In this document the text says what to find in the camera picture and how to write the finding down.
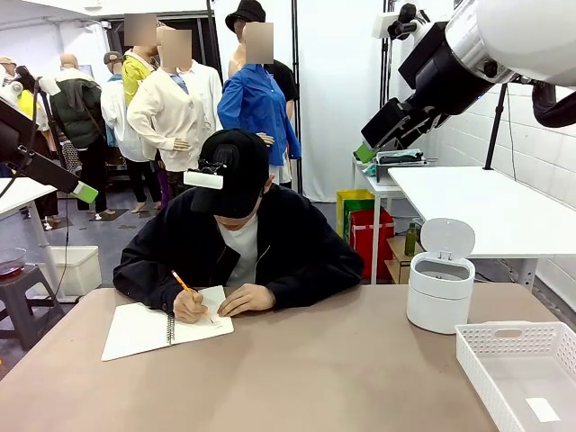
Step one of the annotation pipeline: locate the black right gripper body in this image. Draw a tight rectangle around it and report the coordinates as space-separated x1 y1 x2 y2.
398 20 515 116

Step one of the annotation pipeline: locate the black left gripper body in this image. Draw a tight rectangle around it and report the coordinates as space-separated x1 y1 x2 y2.
0 97 38 165

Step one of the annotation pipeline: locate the orange pencil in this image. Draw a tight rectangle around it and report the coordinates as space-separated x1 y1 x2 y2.
170 269 215 325

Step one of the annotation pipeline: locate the white spiral notebook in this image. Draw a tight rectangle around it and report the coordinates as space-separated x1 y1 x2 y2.
100 284 236 363

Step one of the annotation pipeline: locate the person's right forearm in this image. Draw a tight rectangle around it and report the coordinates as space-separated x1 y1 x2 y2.
112 264 182 316

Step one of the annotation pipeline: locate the person's left forearm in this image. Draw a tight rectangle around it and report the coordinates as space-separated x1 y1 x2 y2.
267 264 365 312

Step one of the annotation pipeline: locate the person's right hand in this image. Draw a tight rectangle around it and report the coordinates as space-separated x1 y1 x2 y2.
173 288 210 324

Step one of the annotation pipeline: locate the person's left hand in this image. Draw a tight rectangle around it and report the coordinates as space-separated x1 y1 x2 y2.
218 283 276 319

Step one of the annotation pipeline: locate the white desk with legs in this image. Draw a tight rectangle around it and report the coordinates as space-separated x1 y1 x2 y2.
0 176 69 304

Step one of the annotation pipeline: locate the black backdrop pole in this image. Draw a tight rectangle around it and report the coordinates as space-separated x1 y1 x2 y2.
382 38 393 119
290 0 302 185

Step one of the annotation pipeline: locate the gray tray with lid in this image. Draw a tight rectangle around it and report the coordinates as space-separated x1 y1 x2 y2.
374 149 428 184

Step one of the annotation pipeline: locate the small white side table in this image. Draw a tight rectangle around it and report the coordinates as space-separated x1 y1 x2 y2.
351 155 440 284

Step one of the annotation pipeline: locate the black tripod stand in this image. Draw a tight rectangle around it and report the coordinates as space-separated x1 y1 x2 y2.
482 82 511 171

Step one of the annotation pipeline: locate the dark green vest mannequin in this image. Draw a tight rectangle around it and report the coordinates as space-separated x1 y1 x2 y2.
49 53 110 215

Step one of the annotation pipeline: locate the white shirt capped mannequin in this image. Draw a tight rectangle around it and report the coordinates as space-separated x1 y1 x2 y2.
100 50 162 212

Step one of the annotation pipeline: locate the yellow-green bag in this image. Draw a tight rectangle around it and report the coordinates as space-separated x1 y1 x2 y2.
336 188 377 240

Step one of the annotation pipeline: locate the glass bowl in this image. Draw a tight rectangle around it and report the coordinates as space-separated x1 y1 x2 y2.
0 247 28 283

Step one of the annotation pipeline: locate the white storage bin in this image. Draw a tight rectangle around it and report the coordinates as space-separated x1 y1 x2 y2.
34 245 103 299

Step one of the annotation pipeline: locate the black t-shirt mannequin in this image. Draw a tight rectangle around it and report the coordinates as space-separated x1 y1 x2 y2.
269 58 299 119

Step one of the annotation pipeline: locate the large white table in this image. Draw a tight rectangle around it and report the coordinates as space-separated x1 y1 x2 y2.
387 166 576 289

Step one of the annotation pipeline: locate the green bottle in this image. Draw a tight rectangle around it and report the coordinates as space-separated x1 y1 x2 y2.
404 221 422 258

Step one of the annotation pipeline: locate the yellow shirt mannequin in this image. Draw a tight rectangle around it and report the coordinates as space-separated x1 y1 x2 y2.
120 13 159 108

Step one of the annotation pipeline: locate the gray plastic stool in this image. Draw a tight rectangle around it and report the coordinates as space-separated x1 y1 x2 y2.
0 264 68 353

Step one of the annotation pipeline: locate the cream cardigan mannequin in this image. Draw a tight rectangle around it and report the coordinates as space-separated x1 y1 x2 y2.
126 27 224 175

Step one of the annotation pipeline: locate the blue shirt mannequin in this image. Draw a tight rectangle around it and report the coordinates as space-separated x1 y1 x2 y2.
217 20 302 186

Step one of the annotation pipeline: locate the person in black jacket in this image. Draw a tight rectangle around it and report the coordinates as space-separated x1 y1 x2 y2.
112 183 365 316

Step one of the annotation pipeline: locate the black baseball cap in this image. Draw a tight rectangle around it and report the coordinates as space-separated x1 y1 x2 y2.
190 128 272 220

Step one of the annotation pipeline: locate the white lidded trash can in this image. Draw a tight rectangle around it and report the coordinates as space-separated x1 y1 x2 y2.
406 217 477 336

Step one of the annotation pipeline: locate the black bucket hat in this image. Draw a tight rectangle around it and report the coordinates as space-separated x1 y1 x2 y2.
224 0 267 33

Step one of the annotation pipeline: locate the white t-shirt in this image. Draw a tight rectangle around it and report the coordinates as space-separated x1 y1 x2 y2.
218 219 260 289

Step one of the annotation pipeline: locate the white perforated plastic basket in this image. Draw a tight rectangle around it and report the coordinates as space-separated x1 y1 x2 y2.
454 320 576 432

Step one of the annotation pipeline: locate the white label in basket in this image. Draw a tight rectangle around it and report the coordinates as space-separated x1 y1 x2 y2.
525 396 562 424

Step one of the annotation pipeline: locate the black cable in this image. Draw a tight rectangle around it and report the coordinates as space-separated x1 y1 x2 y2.
0 76 73 289

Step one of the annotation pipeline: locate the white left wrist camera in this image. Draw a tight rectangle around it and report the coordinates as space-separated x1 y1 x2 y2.
0 79 24 108

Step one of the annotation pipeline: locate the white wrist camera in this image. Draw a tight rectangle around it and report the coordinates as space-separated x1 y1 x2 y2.
0 79 24 108
372 3 434 41

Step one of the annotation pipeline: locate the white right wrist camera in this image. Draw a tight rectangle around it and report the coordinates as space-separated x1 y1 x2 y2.
372 3 434 41

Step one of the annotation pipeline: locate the black corrugated cable sleeve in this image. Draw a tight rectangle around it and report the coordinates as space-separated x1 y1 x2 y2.
530 82 576 130

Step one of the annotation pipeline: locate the white head-mounted camera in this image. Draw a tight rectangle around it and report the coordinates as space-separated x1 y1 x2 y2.
183 157 225 191

